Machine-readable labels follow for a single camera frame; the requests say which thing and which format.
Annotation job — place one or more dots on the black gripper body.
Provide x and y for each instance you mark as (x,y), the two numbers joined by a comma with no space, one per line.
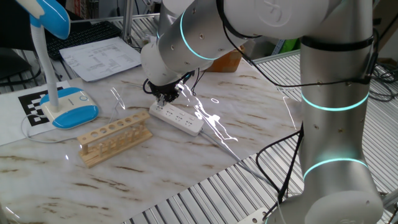
(164,91)

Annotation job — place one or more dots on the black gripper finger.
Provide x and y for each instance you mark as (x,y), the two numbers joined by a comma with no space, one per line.
(163,101)
(159,102)

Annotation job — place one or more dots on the white power strip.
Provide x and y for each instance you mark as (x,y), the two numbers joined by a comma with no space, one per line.
(183,119)

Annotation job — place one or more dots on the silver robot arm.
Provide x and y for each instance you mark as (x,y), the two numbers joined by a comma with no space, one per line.
(332,130)

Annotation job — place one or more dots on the blue white desk lamp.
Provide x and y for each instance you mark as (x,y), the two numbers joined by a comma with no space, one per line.
(71,112)

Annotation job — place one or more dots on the brown cardboard box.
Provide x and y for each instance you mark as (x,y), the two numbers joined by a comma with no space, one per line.
(227,63)

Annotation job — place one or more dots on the printed white paper sheet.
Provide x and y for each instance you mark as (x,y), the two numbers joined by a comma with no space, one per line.
(99,59)

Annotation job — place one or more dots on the wooden test tube rack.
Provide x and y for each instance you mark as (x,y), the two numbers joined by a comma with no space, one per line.
(93,158)

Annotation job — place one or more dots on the black keyboard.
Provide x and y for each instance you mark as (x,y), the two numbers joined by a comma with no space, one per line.
(84,34)

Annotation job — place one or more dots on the green cloth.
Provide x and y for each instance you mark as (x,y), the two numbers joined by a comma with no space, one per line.
(290,45)

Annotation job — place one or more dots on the paper sheet with black marker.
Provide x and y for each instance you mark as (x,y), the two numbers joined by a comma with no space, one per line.
(12,124)

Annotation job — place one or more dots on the black monitor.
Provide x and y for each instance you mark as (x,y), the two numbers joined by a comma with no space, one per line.
(12,28)

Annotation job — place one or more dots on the aluminium frame post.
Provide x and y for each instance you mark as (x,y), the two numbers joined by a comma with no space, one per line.
(127,18)

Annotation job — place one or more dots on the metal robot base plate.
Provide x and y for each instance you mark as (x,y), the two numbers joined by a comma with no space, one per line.
(252,217)

